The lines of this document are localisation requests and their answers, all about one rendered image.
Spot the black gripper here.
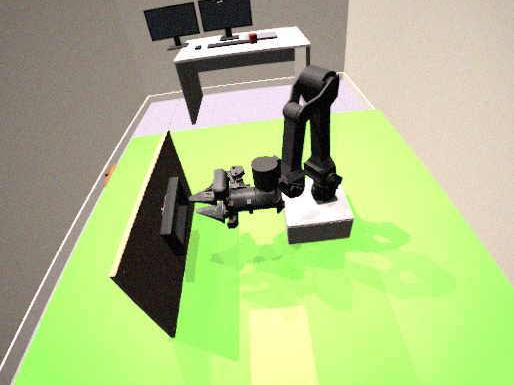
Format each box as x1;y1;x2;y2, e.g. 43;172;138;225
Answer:
189;169;257;230

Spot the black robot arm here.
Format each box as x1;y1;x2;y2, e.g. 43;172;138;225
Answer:
251;65;343;214

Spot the tan rectangular board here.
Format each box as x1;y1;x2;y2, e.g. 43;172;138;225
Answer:
109;129;196;338

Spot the dark grey picture frame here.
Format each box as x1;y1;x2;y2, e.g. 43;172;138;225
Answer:
160;177;190;256

